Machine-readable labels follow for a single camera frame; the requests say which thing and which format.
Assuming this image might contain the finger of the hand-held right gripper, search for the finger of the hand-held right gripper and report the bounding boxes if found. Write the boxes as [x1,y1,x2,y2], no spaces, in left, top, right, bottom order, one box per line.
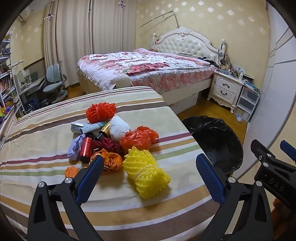
[279,140,296,163]
[250,139,278,167]

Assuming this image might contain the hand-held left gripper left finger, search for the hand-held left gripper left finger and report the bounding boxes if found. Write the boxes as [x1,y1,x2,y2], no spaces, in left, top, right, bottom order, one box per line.
[28,155,105,241]

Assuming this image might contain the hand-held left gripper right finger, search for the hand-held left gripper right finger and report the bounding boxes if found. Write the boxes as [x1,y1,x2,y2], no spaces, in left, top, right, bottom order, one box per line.
[195,153,273,241]

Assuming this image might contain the small orange wrapper scrap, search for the small orange wrapper scrap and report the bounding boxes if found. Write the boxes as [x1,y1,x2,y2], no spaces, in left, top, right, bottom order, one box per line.
[65,166,80,178]

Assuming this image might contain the orange foil wrapper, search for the orange foil wrapper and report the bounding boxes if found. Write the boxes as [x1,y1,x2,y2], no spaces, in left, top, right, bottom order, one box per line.
[90,148,123,172]

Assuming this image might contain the red bottle with black cap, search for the red bottle with black cap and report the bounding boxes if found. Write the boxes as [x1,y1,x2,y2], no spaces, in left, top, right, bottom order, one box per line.
[80,132,95,163]

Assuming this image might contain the lavender cloth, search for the lavender cloth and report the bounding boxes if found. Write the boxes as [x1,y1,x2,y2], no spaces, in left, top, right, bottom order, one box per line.
[68,134,85,161]

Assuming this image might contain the dark red bag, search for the dark red bag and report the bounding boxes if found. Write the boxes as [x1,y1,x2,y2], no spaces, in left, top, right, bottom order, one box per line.
[92,137,125,154]

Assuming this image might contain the bin with black bag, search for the bin with black bag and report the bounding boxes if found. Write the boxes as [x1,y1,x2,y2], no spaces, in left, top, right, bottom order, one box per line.
[181,115,244,175]

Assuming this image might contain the gold bottle with black cap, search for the gold bottle with black cap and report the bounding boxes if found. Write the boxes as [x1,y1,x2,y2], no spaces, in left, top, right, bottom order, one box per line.
[95,122,111,141]

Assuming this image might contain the white squeezed tube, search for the white squeezed tube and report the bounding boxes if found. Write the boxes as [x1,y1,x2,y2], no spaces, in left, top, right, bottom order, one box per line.
[70,121,92,133]

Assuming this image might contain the blue white powder packet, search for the blue white powder packet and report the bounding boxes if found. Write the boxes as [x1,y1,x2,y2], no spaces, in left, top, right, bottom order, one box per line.
[81,121,110,134]

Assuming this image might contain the yellow foam fruit net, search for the yellow foam fruit net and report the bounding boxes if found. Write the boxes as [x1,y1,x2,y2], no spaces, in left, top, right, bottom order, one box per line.
[122,146,171,199]

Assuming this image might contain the white paper ball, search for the white paper ball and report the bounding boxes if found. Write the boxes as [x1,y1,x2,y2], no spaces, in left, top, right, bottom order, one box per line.
[109,115,131,142]

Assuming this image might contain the orange plastic bag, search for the orange plastic bag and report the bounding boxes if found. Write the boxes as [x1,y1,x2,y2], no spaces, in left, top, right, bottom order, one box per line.
[120,126,160,154]

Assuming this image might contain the red foam fruit net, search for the red foam fruit net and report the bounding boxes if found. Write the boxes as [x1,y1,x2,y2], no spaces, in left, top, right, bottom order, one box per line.
[85,101,117,123]

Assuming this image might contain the clear plastic drawer unit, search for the clear plastic drawer unit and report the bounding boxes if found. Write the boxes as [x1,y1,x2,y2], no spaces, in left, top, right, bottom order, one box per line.
[233,83,260,122]

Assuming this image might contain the striped tablecloth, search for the striped tablecloth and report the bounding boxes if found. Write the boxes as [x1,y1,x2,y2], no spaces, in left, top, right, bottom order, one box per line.
[0,86,222,241]

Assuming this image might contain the white sliding wardrobe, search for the white sliding wardrobe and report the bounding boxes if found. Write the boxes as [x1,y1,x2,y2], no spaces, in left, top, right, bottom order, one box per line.
[240,0,296,181]

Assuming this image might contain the white nightstand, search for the white nightstand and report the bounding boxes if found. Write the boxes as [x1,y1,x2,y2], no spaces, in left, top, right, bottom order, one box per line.
[207,71,245,113]

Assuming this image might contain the white under-bed box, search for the white under-bed box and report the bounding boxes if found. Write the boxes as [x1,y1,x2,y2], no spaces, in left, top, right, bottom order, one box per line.
[170,91,200,114]

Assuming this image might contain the clutter of small bottles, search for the clutter of small bottles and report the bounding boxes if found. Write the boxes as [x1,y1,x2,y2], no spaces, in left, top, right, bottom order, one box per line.
[216,50,255,79]

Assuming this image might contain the white panelled board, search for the white panelled board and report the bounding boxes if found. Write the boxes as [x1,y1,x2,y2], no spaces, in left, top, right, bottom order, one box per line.
[0,110,18,142]

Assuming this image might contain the beige ribbed round object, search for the beige ribbed round object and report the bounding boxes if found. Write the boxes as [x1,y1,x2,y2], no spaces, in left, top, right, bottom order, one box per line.
[115,75,132,88]

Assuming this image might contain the colourful toys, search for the colourful toys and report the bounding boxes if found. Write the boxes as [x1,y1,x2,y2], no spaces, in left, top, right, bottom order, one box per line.
[0,105,14,118]

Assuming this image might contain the light blue desk chair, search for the light blue desk chair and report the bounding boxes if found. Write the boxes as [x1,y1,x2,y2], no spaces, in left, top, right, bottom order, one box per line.
[43,61,68,105]

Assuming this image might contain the white study desk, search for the white study desk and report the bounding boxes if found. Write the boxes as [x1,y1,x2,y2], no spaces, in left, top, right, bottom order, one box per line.
[14,70,45,109]

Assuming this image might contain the floral quilt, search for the floral quilt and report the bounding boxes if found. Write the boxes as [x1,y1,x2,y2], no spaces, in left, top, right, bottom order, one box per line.
[77,48,215,92]

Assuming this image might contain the white bookshelf with books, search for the white bookshelf with books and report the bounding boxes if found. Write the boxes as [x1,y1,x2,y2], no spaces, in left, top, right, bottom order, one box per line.
[0,35,23,121]

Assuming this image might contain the white bed with tufted headboard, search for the white bed with tufted headboard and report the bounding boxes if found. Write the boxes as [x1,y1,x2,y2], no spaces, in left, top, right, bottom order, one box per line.
[76,26,226,114]

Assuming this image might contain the beige curtains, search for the beige curtains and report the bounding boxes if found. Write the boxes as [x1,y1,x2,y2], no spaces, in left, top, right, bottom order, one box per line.
[44,0,137,88]

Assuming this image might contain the thin bent pole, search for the thin bent pole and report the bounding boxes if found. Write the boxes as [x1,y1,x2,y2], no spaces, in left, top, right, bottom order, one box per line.
[139,10,179,29]

